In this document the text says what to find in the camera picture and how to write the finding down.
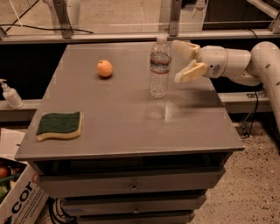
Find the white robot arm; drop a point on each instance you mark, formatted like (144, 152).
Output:
(260, 65)

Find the green and yellow sponge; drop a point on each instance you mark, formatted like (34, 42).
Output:
(59, 126)

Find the red tomato in box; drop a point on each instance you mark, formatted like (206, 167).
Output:
(4, 172)

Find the clear plastic water bottle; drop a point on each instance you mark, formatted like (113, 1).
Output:
(160, 66)

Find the white pump dispenser bottle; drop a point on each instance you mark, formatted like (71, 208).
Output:
(11, 95)

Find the grey drawer cabinet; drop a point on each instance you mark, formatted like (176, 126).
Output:
(138, 160)

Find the orange fruit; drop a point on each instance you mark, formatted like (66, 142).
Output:
(104, 68)

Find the white cardboard box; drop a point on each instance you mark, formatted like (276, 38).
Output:
(21, 198)

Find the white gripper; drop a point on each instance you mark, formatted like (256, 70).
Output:
(213, 60)

